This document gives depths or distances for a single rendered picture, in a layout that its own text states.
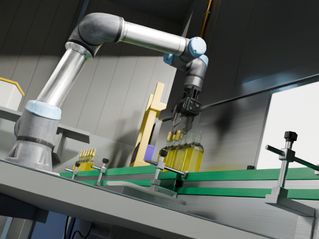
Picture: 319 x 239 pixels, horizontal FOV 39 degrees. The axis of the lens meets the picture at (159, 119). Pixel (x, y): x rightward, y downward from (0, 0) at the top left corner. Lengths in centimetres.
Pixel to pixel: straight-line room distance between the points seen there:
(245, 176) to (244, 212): 12
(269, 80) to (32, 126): 86
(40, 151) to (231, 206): 61
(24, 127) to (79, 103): 339
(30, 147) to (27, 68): 359
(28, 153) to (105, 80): 354
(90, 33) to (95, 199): 106
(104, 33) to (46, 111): 37
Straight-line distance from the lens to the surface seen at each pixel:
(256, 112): 171
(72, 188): 70
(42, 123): 149
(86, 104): 487
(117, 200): 70
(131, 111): 486
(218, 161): 180
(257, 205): 124
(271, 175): 126
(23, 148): 147
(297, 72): 163
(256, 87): 179
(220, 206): 137
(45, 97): 167
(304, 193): 115
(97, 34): 168
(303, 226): 109
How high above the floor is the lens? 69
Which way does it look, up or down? 15 degrees up
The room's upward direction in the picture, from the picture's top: 16 degrees clockwise
